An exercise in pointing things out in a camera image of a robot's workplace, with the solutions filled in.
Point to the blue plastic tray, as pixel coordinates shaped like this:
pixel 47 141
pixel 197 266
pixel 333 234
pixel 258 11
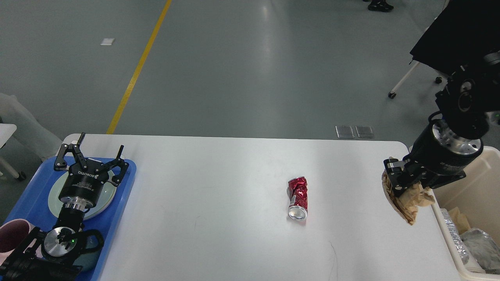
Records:
pixel 33 206

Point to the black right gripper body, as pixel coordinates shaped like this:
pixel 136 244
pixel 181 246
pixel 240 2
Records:
pixel 442 151

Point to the mint green plate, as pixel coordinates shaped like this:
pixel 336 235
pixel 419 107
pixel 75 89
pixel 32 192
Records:
pixel 54 204

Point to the pink mug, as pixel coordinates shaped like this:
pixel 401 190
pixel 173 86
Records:
pixel 12 233

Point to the foil bag with paper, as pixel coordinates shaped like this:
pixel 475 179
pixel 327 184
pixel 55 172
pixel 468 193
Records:
pixel 483 248

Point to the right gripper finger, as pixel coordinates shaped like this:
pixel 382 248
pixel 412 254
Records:
pixel 434 181
pixel 403 173

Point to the white paper cup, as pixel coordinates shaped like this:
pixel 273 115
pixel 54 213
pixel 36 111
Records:
pixel 473 266

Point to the foil sheet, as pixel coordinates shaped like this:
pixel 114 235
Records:
pixel 459 244

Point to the person in grey trousers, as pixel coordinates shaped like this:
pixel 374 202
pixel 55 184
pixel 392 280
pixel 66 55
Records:
pixel 30 133

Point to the left floor socket plate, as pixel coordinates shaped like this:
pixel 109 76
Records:
pixel 345 132

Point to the brown paper bag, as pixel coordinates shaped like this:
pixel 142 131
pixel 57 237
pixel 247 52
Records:
pixel 460 220

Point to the person with black shoes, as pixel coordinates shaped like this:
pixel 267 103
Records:
pixel 379 5

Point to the brown paper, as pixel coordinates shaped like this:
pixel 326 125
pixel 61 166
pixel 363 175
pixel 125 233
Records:
pixel 407 205

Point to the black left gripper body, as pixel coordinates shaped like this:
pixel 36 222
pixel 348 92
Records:
pixel 86 183

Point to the floor socket plate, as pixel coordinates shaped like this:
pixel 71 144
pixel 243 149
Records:
pixel 345 132
pixel 365 132

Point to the black jacket on chair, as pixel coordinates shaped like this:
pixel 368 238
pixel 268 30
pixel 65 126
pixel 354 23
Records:
pixel 466 30

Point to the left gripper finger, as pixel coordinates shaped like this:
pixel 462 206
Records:
pixel 60 164
pixel 102 170

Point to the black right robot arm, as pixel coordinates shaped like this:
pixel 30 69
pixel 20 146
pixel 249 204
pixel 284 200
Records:
pixel 468 104

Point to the right floor socket plate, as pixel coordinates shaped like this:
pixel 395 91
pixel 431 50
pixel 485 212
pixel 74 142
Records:
pixel 365 132

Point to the beige plastic bin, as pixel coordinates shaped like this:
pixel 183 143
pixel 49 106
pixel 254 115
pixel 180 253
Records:
pixel 477 196

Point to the white rolling chair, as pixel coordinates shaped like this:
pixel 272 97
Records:
pixel 393 92

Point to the crushed red can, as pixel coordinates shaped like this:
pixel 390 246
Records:
pixel 297 191

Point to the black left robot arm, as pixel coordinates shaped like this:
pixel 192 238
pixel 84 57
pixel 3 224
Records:
pixel 63 224

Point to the white table at left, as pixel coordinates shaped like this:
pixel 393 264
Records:
pixel 7 131

